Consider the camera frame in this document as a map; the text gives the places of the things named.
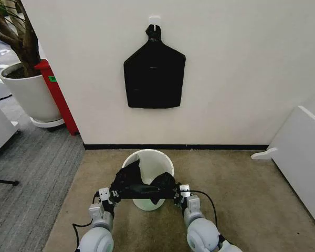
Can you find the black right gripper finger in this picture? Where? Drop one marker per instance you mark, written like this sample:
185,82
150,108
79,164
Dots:
176,194
177,188

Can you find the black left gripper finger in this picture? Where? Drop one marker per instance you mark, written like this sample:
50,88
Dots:
115,194
113,200

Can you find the black garbage bag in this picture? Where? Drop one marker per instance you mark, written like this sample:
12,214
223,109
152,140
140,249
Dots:
160,182

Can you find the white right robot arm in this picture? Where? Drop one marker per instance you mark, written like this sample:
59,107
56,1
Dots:
199,231

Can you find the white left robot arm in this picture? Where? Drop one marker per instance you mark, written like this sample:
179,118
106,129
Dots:
97,236

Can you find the white round trash bin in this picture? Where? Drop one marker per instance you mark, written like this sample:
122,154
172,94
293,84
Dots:
157,164

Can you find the black flat hanging bag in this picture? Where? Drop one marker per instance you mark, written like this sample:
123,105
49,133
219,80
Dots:
155,78

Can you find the black baseboard strip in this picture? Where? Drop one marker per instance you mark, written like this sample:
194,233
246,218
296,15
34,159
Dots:
173,147

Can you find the white flat board foot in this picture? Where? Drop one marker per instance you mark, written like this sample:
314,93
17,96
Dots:
263,153

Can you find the white wheeled pot saucer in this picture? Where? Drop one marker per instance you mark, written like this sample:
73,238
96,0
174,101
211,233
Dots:
48,123

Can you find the black rod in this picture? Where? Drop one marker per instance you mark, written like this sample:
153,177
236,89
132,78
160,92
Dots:
4,181

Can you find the white plant pot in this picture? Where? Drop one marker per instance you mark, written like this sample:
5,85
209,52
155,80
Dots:
31,97

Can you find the green label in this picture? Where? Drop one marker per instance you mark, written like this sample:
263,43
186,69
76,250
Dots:
52,78

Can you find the white low cabinet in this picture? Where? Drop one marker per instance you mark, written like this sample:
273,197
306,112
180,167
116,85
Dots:
0,128

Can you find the brown plant trunk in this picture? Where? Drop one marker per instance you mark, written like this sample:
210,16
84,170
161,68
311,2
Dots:
23,39

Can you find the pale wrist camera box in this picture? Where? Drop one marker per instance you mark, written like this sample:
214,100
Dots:
184,190
104,193

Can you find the red metal post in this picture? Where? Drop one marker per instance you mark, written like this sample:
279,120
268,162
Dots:
59,99

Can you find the white wall hook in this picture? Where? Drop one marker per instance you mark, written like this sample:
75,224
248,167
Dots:
154,20

